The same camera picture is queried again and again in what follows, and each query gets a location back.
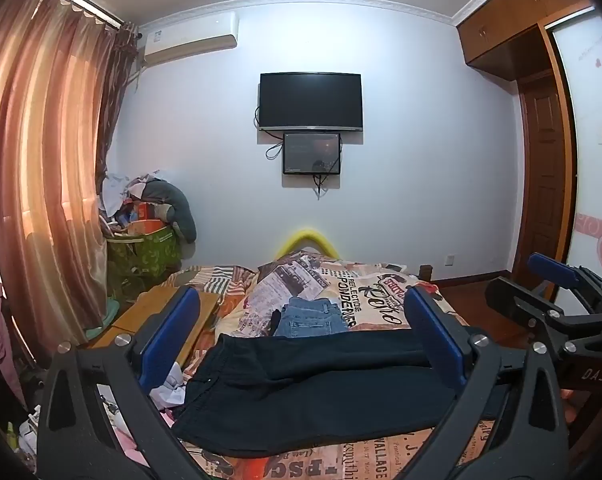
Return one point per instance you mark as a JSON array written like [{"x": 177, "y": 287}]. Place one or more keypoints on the green patterned bag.
[{"x": 146, "y": 252}]

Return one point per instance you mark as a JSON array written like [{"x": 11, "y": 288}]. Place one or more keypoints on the orange curtain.
[{"x": 36, "y": 170}]

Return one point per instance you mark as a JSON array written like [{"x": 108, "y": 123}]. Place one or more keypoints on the black wall television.
[{"x": 311, "y": 101}]

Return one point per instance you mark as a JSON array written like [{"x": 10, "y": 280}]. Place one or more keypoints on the brown cardboard box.
[{"x": 146, "y": 310}]

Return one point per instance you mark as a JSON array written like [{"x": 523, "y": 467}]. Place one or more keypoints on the black pants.
[{"x": 306, "y": 395}]

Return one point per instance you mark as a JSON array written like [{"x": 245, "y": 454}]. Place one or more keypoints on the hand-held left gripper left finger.
[{"x": 173, "y": 330}]

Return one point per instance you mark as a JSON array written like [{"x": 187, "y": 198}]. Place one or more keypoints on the small black monitor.
[{"x": 312, "y": 152}]

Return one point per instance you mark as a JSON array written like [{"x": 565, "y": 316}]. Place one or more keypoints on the white air conditioner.
[{"x": 191, "y": 40}]

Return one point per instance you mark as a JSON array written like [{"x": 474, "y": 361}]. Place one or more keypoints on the white wardrobe sliding door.
[{"x": 593, "y": 135}]

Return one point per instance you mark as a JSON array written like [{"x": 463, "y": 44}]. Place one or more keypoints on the white crumpled cloth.
[{"x": 171, "y": 387}]

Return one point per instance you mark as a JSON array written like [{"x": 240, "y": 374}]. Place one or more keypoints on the wooden bedpost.
[{"x": 426, "y": 274}]

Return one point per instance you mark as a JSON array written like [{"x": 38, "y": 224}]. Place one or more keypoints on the wooden overhead cabinet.
[{"x": 516, "y": 15}]

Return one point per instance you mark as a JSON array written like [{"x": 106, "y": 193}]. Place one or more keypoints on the pile of clothes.
[{"x": 126, "y": 200}]

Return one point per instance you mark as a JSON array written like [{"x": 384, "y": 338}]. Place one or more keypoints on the yellow foam pad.
[{"x": 306, "y": 241}]

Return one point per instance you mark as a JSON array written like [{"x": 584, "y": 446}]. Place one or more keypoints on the blue jeans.
[{"x": 311, "y": 316}]

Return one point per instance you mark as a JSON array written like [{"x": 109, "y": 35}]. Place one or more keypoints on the printed blanket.
[{"x": 351, "y": 285}]

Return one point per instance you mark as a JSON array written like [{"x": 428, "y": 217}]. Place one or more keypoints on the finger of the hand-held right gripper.
[
  {"x": 556, "y": 266},
  {"x": 523, "y": 300}
]

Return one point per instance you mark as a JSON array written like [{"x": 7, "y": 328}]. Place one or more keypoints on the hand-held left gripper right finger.
[{"x": 433, "y": 332}]

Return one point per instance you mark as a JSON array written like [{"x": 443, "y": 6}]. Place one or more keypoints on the white wall socket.
[{"x": 449, "y": 260}]

